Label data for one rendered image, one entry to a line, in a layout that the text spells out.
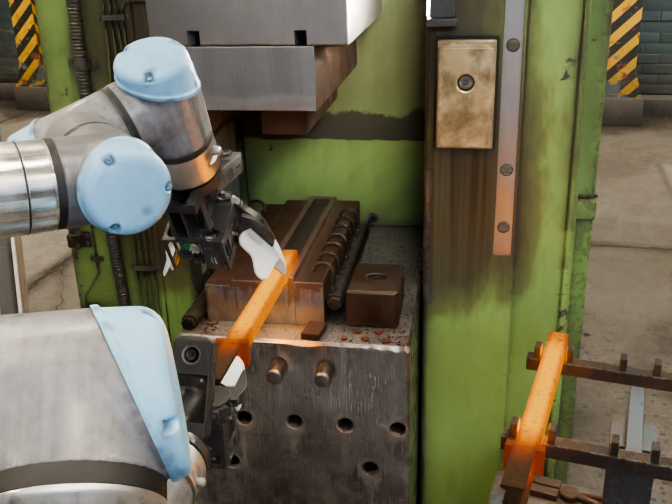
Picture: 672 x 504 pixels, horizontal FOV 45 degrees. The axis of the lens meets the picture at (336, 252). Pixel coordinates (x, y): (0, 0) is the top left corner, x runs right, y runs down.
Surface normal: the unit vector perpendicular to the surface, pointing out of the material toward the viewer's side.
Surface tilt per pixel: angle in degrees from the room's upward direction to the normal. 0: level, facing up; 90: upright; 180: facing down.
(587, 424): 0
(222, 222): 28
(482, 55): 90
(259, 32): 90
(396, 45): 90
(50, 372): 37
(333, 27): 90
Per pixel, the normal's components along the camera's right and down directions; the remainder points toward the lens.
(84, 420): 0.35, -0.51
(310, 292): -0.17, 0.37
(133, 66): -0.10, -0.64
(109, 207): 0.52, 0.31
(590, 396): -0.03, -0.93
